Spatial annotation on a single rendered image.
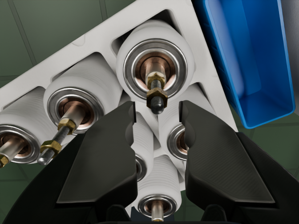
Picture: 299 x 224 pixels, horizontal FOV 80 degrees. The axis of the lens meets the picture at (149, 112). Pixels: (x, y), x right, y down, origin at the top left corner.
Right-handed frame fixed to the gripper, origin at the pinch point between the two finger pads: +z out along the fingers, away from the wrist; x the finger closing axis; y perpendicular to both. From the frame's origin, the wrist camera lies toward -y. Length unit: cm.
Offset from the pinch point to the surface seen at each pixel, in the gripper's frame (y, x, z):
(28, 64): 6.1, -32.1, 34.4
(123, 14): -5.2, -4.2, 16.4
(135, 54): -1.5, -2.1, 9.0
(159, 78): 0.0, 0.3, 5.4
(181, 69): 0.3, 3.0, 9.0
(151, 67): -0.4, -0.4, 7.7
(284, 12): -4.8, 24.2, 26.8
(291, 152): 37, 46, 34
